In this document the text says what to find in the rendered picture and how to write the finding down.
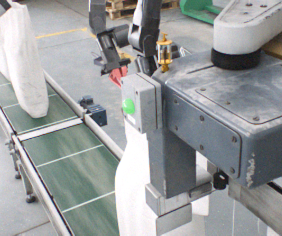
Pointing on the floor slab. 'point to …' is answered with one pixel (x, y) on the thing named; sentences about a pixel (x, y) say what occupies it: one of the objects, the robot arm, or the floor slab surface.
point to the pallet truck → (193, 9)
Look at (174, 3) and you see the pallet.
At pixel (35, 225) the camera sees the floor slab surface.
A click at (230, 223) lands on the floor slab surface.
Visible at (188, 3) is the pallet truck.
